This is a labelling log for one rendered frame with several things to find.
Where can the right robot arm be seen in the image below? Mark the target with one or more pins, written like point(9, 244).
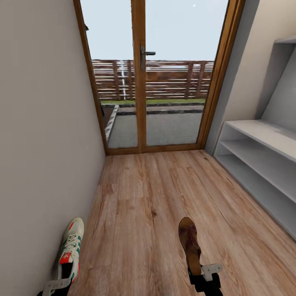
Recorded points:
point(209, 281)

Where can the sandal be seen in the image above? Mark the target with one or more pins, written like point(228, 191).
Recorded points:
point(188, 237)

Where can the door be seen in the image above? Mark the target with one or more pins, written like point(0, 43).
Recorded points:
point(156, 68)

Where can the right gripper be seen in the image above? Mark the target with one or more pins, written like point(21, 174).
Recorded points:
point(201, 285)

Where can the gym shoe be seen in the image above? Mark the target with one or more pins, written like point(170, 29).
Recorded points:
point(68, 265)

